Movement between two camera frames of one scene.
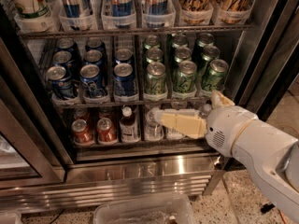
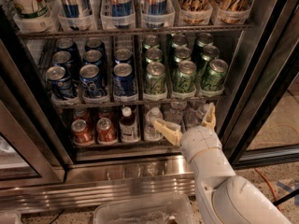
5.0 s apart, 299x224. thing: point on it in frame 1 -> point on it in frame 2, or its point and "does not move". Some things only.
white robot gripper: x=228 y=127 -> x=200 y=141
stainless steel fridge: x=84 y=69 does not move
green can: x=185 y=79 does not move
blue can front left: x=60 y=83 does not move
